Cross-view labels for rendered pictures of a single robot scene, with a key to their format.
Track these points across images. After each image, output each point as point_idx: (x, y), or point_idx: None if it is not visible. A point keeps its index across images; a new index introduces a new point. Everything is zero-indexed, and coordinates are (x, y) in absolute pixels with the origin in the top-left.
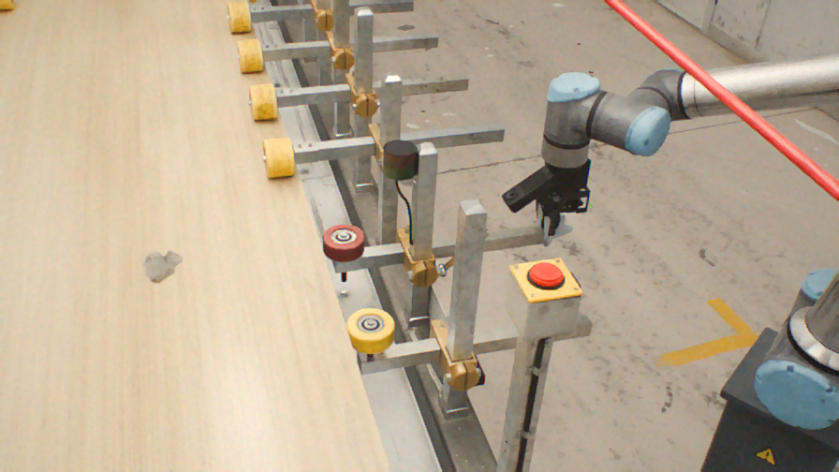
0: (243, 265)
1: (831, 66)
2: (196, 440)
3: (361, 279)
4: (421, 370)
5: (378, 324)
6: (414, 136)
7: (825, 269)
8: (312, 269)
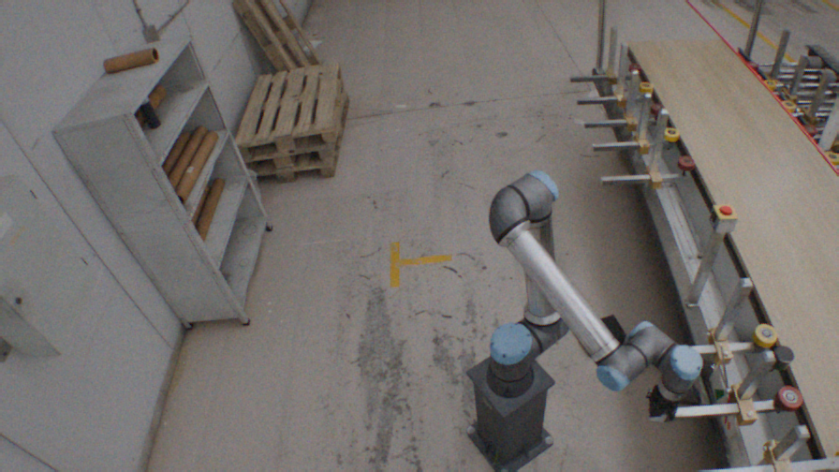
0: (837, 380)
1: (563, 272)
2: (819, 289)
3: None
4: (723, 381)
5: (762, 333)
6: (761, 469)
7: (511, 353)
8: (802, 374)
